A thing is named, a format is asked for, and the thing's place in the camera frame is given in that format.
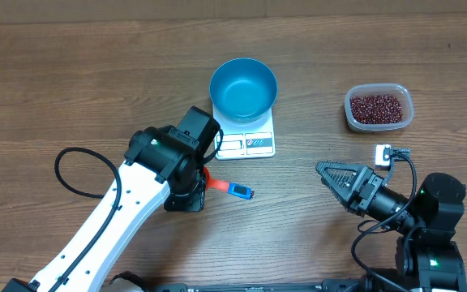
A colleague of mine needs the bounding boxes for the red beans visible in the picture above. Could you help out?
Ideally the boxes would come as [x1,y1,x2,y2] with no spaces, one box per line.
[349,94,403,124]

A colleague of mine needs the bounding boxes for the teal blue bowl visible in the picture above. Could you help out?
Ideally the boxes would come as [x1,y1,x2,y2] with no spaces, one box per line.
[208,58,279,123]

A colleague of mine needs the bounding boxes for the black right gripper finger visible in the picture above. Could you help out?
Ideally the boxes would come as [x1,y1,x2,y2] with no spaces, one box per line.
[315,161,363,191]
[323,178,351,209]

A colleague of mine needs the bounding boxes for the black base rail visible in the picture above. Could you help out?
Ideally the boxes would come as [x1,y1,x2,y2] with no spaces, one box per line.
[107,271,380,292]

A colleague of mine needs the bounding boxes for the white digital kitchen scale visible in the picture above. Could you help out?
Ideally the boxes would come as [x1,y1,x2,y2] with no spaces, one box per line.
[212,106,276,161]

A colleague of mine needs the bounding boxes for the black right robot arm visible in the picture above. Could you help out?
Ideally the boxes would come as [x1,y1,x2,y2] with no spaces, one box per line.
[316,161,467,291]

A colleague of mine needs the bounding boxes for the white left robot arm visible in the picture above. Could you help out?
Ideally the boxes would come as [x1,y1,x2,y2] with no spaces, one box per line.
[4,106,222,291]

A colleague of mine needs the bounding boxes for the red scoop blue handle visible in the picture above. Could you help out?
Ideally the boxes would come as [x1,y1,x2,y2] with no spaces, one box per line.
[204,167,255,200]

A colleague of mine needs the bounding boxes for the clear plastic container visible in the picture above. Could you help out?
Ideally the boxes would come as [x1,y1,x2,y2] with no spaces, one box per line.
[344,83,414,132]

